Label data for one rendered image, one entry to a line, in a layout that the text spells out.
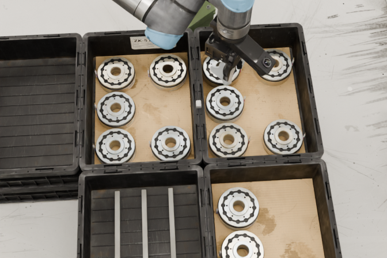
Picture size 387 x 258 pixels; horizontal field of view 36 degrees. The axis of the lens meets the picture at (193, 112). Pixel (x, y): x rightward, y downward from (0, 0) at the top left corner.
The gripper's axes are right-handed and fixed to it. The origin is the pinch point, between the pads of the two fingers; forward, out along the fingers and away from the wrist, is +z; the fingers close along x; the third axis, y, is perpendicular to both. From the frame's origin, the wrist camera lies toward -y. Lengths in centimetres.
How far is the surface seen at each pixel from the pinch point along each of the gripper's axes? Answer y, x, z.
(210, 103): 3.3, 5.8, 10.0
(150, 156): 8.7, 26.4, 12.9
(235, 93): -0.5, -0.7, 10.0
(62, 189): 23, 46, 15
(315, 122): -23.3, -2.0, 4.4
